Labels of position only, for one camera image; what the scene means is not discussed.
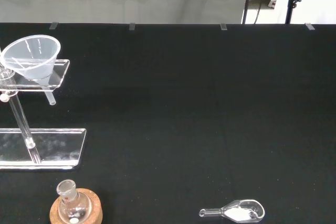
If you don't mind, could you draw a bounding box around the black bench cloth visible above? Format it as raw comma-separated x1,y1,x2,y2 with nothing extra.
0,22,336,224

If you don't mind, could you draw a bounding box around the black hanging cable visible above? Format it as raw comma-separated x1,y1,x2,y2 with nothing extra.
253,0,262,25

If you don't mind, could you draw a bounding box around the clear acrylic funnel stand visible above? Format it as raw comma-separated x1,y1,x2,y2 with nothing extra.
0,58,87,170

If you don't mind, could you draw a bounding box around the small round-bottom glass flask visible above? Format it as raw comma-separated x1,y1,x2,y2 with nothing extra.
56,179,92,224

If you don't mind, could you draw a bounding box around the brown cork ring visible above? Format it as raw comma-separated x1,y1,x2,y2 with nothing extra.
49,187,103,224

